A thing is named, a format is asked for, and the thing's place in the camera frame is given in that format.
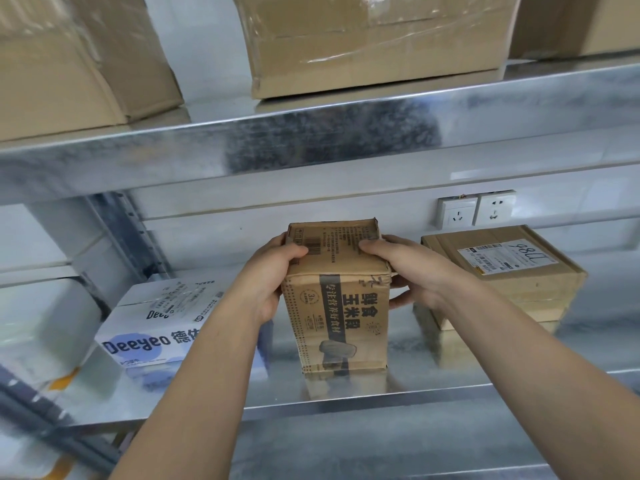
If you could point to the person's right hand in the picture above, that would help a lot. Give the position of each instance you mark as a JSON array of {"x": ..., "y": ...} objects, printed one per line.
[{"x": 420, "y": 274}]

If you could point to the person's left hand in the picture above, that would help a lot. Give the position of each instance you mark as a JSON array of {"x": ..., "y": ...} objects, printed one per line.
[{"x": 255, "y": 282}]

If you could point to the person's left middle finger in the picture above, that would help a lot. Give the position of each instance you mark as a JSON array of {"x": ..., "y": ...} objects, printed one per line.
[{"x": 277, "y": 239}]

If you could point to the person's right thumb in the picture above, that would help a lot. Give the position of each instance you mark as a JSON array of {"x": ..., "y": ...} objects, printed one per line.
[{"x": 401, "y": 298}]

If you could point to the person's right middle finger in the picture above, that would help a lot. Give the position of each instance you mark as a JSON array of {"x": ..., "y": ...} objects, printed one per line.
[{"x": 400, "y": 239}]

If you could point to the brown printed cardboard carton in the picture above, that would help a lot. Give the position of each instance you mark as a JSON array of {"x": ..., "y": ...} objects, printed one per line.
[{"x": 340, "y": 314}]

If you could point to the person's right forearm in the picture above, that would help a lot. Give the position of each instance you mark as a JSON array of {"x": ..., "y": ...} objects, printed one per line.
[{"x": 540, "y": 389}]

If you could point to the person's left forearm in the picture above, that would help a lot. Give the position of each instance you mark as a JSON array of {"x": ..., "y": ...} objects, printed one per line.
[{"x": 200, "y": 389}]

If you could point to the galvanized metal shelving unit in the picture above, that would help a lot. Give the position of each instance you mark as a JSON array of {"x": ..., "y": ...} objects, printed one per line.
[{"x": 320, "y": 139}]

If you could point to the flat brown box with label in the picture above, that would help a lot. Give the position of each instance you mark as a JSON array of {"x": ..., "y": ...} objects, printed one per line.
[{"x": 520, "y": 274}]

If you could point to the plain flat brown box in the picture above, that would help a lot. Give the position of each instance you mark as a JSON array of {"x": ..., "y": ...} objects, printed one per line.
[{"x": 542, "y": 314}]

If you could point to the white carton with blue print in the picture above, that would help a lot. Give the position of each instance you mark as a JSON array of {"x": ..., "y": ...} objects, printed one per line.
[{"x": 160, "y": 324}]

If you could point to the taped large cardboard box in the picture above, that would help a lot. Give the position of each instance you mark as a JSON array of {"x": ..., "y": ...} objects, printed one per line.
[{"x": 380, "y": 44}]

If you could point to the plain white carton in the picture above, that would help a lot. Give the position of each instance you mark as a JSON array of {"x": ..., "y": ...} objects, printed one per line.
[{"x": 40, "y": 329}]

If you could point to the large plain cardboard box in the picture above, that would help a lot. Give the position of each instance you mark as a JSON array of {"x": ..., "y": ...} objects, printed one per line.
[
  {"x": 75, "y": 69},
  {"x": 580, "y": 22}
]

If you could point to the grey metal bar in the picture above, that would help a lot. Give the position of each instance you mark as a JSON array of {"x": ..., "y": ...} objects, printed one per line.
[{"x": 55, "y": 424}]

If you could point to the white carton with orange mark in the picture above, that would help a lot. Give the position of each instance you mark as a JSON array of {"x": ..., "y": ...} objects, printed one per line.
[{"x": 40, "y": 457}]

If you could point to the white wall socket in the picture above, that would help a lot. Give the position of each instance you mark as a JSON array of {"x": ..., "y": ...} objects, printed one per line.
[
  {"x": 495, "y": 207},
  {"x": 456, "y": 213}
]

